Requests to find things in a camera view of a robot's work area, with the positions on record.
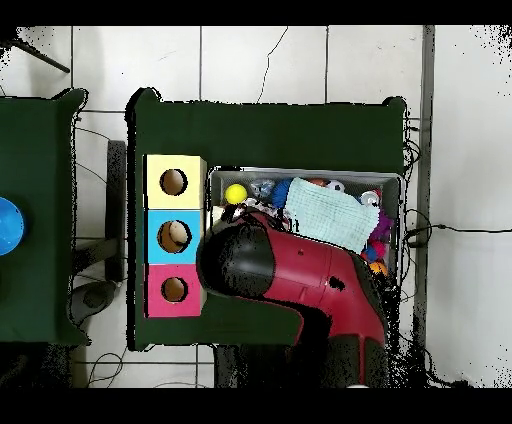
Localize polka dot paper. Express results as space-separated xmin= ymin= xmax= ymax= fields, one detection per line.
xmin=241 ymin=197 xmax=291 ymax=229

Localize dark green table cloth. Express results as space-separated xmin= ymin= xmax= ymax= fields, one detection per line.
xmin=0 ymin=87 xmax=91 ymax=347
xmin=124 ymin=86 xmax=409 ymax=352

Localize mint waffle cloth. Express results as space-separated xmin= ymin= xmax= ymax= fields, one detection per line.
xmin=284 ymin=176 xmax=381 ymax=255

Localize wooden box three round holes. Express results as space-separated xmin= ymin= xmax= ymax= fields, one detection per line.
xmin=142 ymin=154 xmax=209 ymax=320

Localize grey floor foot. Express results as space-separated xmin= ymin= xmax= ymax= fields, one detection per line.
xmin=70 ymin=279 xmax=118 ymax=326

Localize red and silver can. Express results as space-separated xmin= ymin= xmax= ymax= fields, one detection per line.
xmin=359 ymin=188 xmax=384 ymax=209

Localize dark tripod leg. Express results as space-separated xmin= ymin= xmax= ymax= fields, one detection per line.
xmin=0 ymin=26 xmax=72 ymax=75

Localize silver wire mesh bin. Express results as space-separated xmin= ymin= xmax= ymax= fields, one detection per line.
xmin=204 ymin=164 xmax=405 ymax=293

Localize purple spiky toy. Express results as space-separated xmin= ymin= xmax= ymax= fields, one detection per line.
xmin=371 ymin=211 xmax=397 ymax=241

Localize blue round bowl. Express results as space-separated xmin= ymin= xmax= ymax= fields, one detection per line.
xmin=0 ymin=195 xmax=27 ymax=257

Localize black cable with plug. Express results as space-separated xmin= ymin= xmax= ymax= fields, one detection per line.
xmin=402 ymin=207 xmax=512 ymax=249

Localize yellow ball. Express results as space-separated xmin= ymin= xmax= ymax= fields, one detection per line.
xmin=224 ymin=182 xmax=249 ymax=206

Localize black upright panel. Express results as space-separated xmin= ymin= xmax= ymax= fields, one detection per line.
xmin=106 ymin=139 xmax=128 ymax=284

